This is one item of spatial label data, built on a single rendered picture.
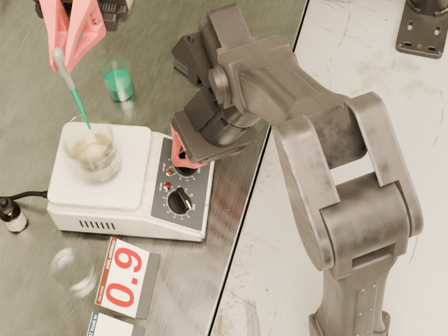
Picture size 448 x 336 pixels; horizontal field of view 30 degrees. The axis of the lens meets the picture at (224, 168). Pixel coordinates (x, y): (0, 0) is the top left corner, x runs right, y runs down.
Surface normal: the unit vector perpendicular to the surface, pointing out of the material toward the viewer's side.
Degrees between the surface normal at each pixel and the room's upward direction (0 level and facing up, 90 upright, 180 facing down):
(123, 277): 40
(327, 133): 54
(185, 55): 66
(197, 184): 30
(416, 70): 0
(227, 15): 13
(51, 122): 0
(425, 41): 0
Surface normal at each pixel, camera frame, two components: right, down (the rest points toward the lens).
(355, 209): 0.00, -0.34
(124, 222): -0.11, 0.88
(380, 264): 0.34, 0.76
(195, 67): -0.78, 0.28
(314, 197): 0.12, -0.03
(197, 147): 0.44, -0.39
